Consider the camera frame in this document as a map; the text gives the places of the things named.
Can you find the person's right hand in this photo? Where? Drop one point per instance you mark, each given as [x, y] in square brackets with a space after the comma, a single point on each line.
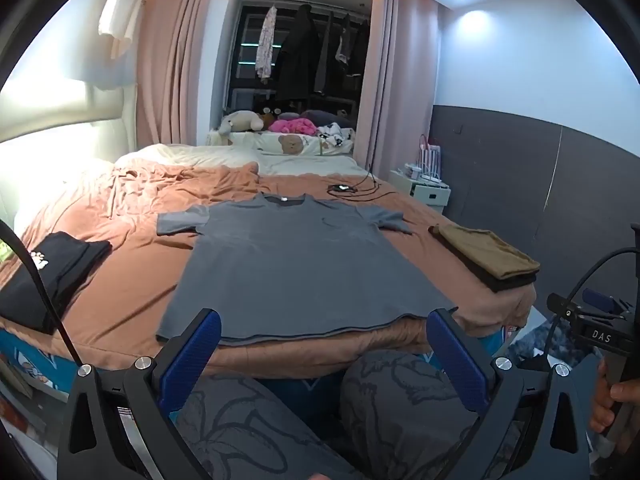
[602, 400]

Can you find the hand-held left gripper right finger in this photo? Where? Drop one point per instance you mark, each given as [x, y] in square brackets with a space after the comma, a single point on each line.
[457, 360]

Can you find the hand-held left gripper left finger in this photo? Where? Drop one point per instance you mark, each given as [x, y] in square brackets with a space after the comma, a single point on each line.
[192, 355]

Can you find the blue printed bed sheet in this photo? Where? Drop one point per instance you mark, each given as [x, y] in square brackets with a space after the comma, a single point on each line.
[30, 360]

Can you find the pink cloth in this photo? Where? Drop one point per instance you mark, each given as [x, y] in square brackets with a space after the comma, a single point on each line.
[295, 126]

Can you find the cream bed sheet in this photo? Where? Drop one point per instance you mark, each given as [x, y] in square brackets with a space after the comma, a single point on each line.
[175, 155]

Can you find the striped gift bag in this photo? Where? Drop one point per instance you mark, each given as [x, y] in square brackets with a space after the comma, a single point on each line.
[431, 160]

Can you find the cream plush toy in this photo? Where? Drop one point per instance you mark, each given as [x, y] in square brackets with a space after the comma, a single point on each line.
[240, 121]

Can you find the person's right leg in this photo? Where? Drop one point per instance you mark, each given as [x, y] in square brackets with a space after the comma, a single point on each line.
[400, 410]

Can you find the black hanging coat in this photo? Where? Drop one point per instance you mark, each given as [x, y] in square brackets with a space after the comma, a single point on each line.
[300, 55]

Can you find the person's leg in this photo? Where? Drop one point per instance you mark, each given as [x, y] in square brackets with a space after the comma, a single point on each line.
[400, 410]
[250, 435]

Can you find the white hanging garment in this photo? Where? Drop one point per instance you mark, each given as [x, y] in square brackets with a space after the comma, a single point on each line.
[120, 5]

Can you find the cream padded headboard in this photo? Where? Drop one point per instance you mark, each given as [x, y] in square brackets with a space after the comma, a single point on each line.
[60, 135]

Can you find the dark hanging garment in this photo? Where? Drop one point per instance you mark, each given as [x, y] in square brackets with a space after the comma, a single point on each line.
[350, 45]

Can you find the pink curtain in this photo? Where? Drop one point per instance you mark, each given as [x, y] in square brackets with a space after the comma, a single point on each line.
[400, 85]
[170, 60]

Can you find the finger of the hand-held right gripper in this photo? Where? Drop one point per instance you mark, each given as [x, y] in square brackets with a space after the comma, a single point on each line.
[570, 310]
[597, 299]

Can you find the person's left leg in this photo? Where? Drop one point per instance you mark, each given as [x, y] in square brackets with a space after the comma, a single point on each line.
[250, 435]

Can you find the floral hanging garment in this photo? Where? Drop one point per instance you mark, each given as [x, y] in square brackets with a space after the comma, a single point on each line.
[265, 40]

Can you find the olive folded garment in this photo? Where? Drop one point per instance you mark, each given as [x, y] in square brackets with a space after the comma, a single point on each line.
[480, 250]

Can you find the black and white printed cloth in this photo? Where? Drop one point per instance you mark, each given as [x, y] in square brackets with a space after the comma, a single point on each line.
[332, 135]

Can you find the grey t-shirt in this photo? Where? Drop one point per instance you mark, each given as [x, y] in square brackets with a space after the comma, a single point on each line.
[300, 270]

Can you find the white nightstand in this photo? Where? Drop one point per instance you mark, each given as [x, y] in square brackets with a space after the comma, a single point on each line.
[425, 197]

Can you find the orange-brown blanket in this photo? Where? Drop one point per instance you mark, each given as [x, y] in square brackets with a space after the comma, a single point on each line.
[125, 240]

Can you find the bear-printed cream duvet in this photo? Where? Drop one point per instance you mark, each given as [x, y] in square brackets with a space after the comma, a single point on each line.
[290, 144]

